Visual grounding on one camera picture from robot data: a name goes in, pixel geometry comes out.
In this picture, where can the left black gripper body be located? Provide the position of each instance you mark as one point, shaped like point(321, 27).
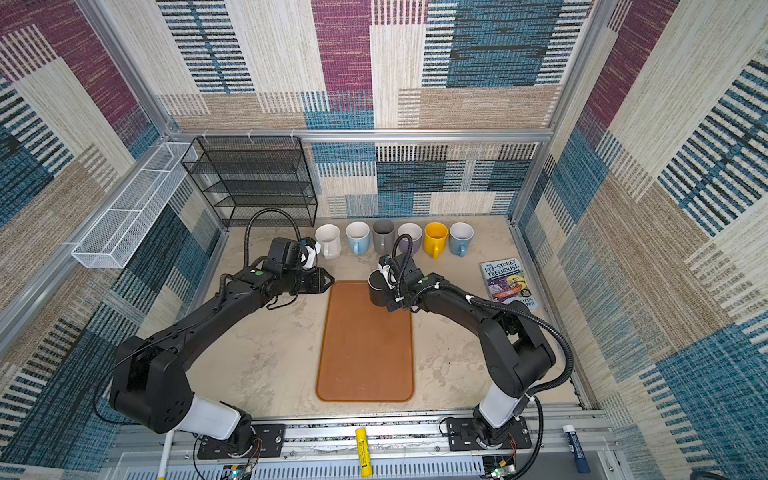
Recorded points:
point(309, 281)

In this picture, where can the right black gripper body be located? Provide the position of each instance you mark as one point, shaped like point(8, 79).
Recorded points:
point(396, 298)

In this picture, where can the black mug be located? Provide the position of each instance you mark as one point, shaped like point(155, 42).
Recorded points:
point(378, 289)

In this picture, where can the white mug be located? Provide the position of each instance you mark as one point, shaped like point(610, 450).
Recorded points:
point(329, 241)

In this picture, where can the purple mug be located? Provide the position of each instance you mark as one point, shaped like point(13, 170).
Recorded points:
point(416, 234)

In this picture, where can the yellow mug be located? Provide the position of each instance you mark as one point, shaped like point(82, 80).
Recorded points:
point(435, 239)

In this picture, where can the light blue mug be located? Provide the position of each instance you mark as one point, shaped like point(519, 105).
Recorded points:
point(358, 235)

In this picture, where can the grey mug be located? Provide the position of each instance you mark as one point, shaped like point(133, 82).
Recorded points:
point(384, 236)

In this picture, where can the blue speckled mug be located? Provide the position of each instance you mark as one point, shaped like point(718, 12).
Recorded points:
point(460, 236)

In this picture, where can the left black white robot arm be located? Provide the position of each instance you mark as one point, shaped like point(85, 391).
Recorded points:
point(149, 384)

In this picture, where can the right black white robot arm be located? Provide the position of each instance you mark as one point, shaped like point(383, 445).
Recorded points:
point(524, 355)

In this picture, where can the brown plastic tray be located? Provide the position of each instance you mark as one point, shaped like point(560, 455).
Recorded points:
point(367, 351)

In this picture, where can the colourful magazine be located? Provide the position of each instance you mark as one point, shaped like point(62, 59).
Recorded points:
point(505, 282)

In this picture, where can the yellow marker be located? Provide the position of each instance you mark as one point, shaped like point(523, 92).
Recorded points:
point(366, 469)

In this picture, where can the white mesh basket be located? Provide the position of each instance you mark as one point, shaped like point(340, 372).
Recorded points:
point(114, 238)

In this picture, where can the white marker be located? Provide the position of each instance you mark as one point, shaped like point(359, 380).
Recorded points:
point(165, 456)

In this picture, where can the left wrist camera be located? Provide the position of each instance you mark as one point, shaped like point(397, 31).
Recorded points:
point(309, 253)

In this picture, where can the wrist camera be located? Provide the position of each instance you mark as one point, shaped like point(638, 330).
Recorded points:
point(309, 253)
point(387, 266)

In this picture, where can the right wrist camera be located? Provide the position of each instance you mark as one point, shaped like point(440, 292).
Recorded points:
point(387, 266)

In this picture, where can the black wire shelf rack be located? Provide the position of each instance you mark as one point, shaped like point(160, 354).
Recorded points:
point(239, 176)

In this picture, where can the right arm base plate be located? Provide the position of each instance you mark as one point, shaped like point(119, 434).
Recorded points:
point(463, 435)

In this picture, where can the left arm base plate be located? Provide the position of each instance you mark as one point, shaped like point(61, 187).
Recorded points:
point(258, 441)

